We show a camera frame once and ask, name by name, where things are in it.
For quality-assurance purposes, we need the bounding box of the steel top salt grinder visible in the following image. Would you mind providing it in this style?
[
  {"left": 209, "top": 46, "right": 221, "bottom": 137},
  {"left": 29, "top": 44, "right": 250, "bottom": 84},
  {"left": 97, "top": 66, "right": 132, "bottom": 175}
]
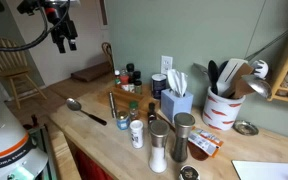
[{"left": 147, "top": 119, "right": 171, "bottom": 174}]

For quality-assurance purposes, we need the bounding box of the brown wall frame strip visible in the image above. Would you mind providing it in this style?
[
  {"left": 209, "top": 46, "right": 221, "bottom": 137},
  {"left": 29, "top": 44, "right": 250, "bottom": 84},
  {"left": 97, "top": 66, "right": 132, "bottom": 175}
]
[{"left": 99, "top": 0, "right": 109, "bottom": 26}]

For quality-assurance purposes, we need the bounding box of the silver long cylinder grinder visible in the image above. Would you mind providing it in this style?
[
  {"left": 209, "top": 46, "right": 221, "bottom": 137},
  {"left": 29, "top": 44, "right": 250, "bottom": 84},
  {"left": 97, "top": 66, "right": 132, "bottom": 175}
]
[{"left": 108, "top": 91, "right": 118, "bottom": 119}]

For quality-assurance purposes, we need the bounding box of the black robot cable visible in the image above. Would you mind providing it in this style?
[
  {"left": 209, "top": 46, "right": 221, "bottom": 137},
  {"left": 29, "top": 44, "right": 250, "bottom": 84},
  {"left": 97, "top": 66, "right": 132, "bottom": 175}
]
[{"left": 0, "top": 0, "right": 72, "bottom": 53}]

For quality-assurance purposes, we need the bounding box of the red spice bottle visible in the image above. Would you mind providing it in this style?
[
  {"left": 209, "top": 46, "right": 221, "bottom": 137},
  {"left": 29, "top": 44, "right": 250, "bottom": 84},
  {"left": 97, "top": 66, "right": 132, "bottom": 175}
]
[{"left": 119, "top": 69, "right": 131, "bottom": 92}]

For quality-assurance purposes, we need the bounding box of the wooden chair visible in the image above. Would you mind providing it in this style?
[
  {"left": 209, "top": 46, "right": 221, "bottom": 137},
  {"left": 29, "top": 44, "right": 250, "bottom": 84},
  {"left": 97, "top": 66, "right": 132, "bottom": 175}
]
[{"left": 0, "top": 37, "right": 47, "bottom": 110}]

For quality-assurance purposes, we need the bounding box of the white tissue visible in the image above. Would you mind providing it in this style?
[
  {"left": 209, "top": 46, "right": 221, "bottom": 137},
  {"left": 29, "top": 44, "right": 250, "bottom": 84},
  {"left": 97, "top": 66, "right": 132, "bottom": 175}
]
[{"left": 166, "top": 68, "right": 189, "bottom": 98}]

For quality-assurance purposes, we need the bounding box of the curved wooden cane handle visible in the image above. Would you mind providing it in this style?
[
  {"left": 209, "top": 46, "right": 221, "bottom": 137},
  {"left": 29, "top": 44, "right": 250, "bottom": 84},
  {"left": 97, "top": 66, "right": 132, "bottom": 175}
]
[{"left": 100, "top": 41, "right": 116, "bottom": 73}]

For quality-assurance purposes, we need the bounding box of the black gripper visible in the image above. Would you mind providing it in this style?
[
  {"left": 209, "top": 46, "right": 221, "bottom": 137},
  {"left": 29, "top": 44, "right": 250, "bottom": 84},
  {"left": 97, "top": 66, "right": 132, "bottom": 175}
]
[{"left": 50, "top": 19, "right": 79, "bottom": 54}]

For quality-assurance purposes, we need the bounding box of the white slotted spoon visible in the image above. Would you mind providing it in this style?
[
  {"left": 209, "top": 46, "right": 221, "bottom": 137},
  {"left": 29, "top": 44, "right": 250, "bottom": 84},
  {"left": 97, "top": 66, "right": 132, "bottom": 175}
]
[{"left": 250, "top": 59, "right": 270, "bottom": 80}]

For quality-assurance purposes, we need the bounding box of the white wall outlet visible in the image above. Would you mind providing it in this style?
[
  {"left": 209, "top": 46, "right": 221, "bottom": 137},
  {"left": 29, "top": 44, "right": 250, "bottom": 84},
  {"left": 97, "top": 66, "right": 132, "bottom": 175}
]
[{"left": 160, "top": 55, "right": 174, "bottom": 75}]

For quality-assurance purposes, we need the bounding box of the small white cap spice bottle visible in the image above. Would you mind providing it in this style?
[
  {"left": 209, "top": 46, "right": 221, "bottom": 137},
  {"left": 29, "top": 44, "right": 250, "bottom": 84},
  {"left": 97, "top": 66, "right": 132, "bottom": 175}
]
[{"left": 113, "top": 69, "right": 122, "bottom": 86}]

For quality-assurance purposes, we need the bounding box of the silver serving spoon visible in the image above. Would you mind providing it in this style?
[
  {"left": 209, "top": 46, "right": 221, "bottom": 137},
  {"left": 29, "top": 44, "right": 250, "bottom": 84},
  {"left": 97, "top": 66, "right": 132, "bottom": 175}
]
[{"left": 192, "top": 62, "right": 210, "bottom": 77}]

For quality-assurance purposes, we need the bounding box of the wooden cutting board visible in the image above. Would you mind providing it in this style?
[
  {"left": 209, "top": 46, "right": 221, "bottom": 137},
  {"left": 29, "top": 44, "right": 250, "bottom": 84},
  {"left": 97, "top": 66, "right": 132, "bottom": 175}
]
[{"left": 96, "top": 82, "right": 162, "bottom": 117}]

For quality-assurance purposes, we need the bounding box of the silver ladle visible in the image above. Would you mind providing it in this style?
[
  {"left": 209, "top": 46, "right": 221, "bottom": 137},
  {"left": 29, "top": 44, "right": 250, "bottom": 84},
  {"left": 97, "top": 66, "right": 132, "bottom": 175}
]
[{"left": 239, "top": 73, "right": 273, "bottom": 100}]

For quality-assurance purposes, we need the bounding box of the white paper sheet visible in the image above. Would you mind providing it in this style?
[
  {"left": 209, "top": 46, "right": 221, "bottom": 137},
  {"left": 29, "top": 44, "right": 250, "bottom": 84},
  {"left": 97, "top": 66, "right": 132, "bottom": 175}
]
[{"left": 231, "top": 160, "right": 288, "bottom": 180}]

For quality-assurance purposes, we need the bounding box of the steel top pepper grinder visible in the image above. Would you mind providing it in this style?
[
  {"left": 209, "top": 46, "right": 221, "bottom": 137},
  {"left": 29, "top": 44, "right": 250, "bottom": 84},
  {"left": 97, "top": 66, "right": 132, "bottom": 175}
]
[{"left": 170, "top": 112, "right": 196, "bottom": 164}]

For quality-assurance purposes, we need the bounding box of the black cap spice bottle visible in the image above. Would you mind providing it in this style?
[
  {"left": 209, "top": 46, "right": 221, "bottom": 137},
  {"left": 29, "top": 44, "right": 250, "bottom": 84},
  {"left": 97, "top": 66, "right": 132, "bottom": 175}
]
[
  {"left": 132, "top": 70, "right": 142, "bottom": 82},
  {"left": 125, "top": 62, "right": 135, "bottom": 81}
]

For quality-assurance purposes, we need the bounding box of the dark brown cutting board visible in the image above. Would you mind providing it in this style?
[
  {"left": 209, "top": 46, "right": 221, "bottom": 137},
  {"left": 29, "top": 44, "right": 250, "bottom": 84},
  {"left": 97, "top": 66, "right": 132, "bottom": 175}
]
[{"left": 70, "top": 61, "right": 114, "bottom": 83}]

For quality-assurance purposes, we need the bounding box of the silver jar lid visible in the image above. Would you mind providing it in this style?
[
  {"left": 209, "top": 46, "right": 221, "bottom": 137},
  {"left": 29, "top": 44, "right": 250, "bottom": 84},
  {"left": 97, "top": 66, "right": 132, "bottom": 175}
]
[{"left": 232, "top": 119, "right": 260, "bottom": 137}]

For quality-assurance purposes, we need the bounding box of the blue tissue box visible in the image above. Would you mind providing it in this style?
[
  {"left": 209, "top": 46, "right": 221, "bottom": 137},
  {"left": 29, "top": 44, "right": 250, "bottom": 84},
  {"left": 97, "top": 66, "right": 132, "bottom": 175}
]
[{"left": 160, "top": 88, "right": 195, "bottom": 124}]

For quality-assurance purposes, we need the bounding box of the green lid spice jar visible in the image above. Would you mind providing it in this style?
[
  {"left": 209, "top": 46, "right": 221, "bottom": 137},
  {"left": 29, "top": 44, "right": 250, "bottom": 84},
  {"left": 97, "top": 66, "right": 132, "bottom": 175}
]
[{"left": 128, "top": 100, "right": 141, "bottom": 122}]

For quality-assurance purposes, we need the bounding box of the dark blue can white lid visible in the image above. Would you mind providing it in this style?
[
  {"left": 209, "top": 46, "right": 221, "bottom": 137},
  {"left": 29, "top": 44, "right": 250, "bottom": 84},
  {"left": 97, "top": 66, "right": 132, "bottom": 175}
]
[{"left": 150, "top": 73, "right": 168, "bottom": 100}]

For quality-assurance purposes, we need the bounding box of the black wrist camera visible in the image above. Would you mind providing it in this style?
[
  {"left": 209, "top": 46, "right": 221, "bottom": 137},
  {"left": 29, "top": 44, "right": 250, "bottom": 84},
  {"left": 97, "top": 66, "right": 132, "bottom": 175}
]
[{"left": 16, "top": 0, "right": 46, "bottom": 16}]

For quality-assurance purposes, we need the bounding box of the white printed spice shaker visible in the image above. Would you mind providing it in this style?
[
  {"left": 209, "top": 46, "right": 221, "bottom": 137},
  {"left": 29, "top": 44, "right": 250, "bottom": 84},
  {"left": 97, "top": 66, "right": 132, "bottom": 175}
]
[{"left": 129, "top": 119, "right": 145, "bottom": 150}]

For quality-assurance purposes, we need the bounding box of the white orange utensil crock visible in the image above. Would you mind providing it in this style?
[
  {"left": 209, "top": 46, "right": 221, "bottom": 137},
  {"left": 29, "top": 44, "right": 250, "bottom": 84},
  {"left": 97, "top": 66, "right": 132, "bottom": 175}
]
[{"left": 201, "top": 86, "right": 247, "bottom": 132}]

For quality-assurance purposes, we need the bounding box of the green label spice jar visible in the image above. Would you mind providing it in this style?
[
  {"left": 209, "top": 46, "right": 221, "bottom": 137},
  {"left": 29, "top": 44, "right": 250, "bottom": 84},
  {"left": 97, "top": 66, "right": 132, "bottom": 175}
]
[{"left": 133, "top": 79, "right": 143, "bottom": 95}]

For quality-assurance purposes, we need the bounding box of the brown wooden spoon rest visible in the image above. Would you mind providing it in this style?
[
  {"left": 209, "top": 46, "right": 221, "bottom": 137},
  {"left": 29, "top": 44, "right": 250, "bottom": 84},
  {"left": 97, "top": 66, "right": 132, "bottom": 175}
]
[{"left": 186, "top": 141, "right": 211, "bottom": 162}]

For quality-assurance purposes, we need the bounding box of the long metal rod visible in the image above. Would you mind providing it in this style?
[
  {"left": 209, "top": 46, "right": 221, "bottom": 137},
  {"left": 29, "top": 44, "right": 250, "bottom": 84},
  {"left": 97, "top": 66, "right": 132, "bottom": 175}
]
[{"left": 243, "top": 22, "right": 288, "bottom": 63}]

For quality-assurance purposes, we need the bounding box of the blue label jar gold lid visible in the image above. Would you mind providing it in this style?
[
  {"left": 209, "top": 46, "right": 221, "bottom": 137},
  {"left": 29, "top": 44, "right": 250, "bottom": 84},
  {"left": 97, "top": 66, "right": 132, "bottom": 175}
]
[{"left": 116, "top": 110, "right": 131, "bottom": 131}]

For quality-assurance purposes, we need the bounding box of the wooden spatula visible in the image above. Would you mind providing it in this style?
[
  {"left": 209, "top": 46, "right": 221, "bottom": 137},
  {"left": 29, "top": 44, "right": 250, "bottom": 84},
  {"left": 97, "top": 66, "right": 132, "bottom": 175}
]
[{"left": 229, "top": 62, "right": 256, "bottom": 100}]

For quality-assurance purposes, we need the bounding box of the orange white food packet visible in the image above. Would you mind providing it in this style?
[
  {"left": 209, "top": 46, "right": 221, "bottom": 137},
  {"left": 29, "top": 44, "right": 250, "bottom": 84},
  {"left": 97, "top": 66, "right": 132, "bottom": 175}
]
[{"left": 187, "top": 127, "right": 225, "bottom": 158}]

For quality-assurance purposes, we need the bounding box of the round dark jar lid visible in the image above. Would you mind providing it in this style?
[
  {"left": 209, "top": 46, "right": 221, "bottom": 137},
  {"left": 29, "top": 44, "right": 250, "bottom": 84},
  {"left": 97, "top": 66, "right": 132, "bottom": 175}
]
[{"left": 178, "top": 164, "right": 201, "bottom": 180}]

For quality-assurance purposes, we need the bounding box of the dark brown extract bottle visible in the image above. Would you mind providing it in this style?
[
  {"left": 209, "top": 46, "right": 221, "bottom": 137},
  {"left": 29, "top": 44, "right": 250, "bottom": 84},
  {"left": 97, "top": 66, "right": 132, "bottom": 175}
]
[{"left": 146, "top": 102, "right": 158, "bottom": 125}]

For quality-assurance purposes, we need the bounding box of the white slotted spatula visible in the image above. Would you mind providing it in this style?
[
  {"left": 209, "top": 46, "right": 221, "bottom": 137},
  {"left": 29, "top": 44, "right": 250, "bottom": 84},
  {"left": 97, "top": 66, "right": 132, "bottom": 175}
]
[{"left": 215, "top": 58, "right": 249, "bottom": 98}]

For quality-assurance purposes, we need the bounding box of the black plastic spoon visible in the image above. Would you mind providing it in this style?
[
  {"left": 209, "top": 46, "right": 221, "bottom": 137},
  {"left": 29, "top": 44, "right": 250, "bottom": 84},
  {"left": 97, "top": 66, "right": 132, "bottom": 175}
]
[{"left": 207, "top": 59, "right": 220, "bottom": 96}]

